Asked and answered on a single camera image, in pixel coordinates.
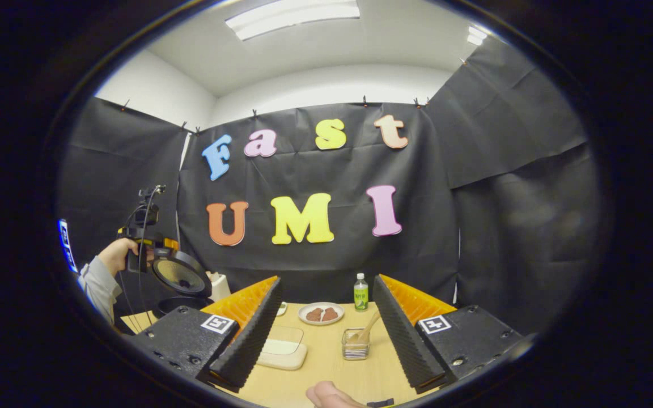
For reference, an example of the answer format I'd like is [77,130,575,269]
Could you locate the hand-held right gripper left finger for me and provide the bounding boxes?
[125,276,283,393]

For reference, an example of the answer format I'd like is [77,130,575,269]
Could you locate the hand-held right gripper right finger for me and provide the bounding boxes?
[373,274,534,396]

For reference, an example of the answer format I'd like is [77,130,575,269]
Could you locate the clear rice container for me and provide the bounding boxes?
[256,325,308,371]

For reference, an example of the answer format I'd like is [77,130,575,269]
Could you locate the black silver rice cooker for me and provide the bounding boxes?
[151,248,214,318]

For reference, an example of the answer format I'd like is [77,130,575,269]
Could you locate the wooden spoon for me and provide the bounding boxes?
[349,311,382,345]

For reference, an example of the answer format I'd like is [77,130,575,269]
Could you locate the metal wire chopstick holder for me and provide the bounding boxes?
[341,328,371,361]

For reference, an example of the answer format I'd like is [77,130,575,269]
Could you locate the green drink bottle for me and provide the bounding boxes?
[353,273,370,312]

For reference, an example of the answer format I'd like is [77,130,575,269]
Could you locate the white toaster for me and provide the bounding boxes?
[207,272,231,302]

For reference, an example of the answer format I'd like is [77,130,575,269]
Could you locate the white round plate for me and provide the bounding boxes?
[298,301,345,326]

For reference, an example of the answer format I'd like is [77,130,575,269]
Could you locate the black backdrop cloth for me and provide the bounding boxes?
[57,35,602,335]

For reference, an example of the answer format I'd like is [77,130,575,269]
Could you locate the long ceiling light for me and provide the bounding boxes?
[224,0,361,41]

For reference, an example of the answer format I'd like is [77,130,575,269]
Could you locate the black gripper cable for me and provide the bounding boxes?
[118,186,167,321]

